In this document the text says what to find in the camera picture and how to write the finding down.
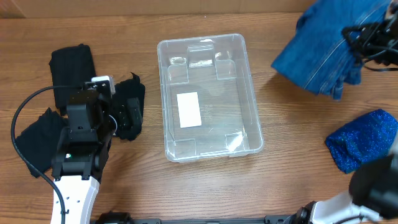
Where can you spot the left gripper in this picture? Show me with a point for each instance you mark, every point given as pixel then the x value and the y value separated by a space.
pixel 125 113

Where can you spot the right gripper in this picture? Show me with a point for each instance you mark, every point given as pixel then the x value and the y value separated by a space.
pixel 366 36

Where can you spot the black garment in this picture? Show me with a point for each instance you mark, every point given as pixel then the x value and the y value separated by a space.
pixel 72 66
pixel 38 142
pixel 133 90

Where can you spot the blue denim jeans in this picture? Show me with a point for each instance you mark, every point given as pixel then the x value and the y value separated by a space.
pixel 318 58

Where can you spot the sparkly blue garment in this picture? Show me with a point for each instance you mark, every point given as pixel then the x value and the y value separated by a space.
pixel 365 139

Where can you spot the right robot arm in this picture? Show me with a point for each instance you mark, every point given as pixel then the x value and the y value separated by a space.
pixel 372 193

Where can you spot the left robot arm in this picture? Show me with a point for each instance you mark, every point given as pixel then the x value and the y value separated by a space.
pixel 83 149

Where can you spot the white label in bin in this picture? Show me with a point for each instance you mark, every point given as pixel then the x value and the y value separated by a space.
pixel 188 110

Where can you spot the clear plastic storage bin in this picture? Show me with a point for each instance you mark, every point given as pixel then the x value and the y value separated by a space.
pixel 217 68

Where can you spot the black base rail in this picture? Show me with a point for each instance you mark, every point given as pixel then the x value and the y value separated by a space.
pixel 125 218

